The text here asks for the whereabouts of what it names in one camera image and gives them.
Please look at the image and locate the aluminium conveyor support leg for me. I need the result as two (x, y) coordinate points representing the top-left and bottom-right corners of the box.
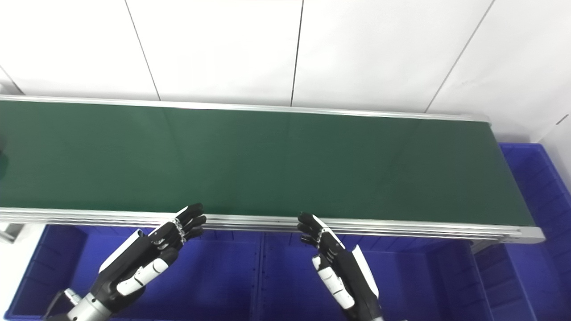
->
(0, 223), (25, 243)

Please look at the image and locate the blue plastic bin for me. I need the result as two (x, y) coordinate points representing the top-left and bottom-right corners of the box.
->
(473, 143), (571, 321)
(4, 224), (263, 321)
(257, 232), (493, 321)

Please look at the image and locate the green conveyor belt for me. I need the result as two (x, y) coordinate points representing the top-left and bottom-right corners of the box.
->
(0, 95), (546, 245)
(0, 101), (536, 226)

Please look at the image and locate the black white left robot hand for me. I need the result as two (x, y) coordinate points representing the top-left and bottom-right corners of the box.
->
(91, 203), (207, 311)

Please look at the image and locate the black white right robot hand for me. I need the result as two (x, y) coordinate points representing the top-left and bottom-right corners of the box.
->
(298, 212), (384, 321)

